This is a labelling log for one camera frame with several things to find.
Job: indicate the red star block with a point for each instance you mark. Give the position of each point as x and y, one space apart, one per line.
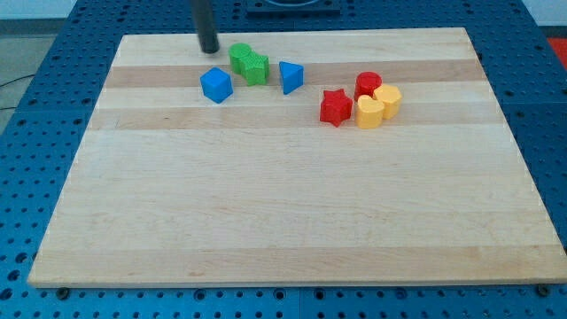
336 107

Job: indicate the blue triangle block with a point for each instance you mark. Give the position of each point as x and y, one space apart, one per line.
291 76

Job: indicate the green star block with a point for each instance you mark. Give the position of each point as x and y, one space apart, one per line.
255 69

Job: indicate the wooden board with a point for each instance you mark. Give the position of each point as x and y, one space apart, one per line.
169 189

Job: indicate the yellow heart block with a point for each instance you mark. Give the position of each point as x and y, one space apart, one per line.
369 112

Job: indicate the blue cube block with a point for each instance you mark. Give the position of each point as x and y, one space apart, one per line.
216 85

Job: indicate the red cylinder block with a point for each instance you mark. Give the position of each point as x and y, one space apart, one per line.
366 83

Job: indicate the green cylinder block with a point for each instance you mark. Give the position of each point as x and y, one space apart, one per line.
237 52

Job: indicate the yellow hexagon block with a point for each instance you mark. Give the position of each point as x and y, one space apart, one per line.
391 97

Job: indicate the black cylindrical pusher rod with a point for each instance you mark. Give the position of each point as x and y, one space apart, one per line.
204 23

